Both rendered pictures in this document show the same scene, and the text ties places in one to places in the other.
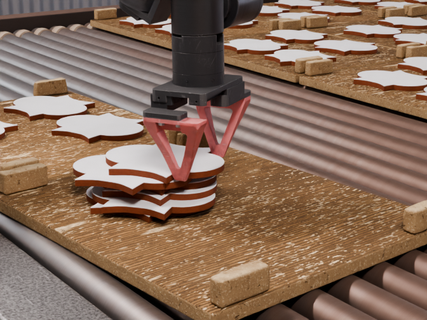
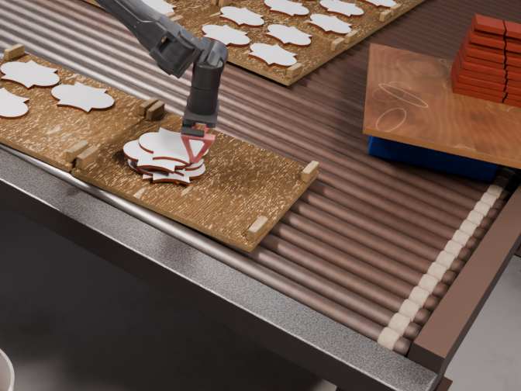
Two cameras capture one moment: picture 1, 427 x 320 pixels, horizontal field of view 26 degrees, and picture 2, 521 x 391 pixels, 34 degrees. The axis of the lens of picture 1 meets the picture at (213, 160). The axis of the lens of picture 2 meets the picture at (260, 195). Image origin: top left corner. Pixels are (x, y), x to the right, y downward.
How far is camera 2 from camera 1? 96 cm
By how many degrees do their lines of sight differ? 32
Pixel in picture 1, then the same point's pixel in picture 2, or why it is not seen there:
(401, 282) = (309, 212)
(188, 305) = (236, 241)
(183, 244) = (207, 201)
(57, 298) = (163, 240)
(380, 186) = (263, 139)
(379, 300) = (306, 224)
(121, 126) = (98, 98)
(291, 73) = not seen: hidden behind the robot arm
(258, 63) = not seen: hidden behind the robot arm
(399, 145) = (255, 100)
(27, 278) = (136, 229)
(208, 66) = (212, 104)
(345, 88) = not seen: hidden behind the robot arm
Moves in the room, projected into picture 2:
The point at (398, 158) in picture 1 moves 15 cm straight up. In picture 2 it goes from (260, 113) to (271, 57)
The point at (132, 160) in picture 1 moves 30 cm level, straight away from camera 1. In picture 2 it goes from (160, 149) to (106, 81)
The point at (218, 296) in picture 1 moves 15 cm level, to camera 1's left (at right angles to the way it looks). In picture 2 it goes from (252, 237) to (177, 247)
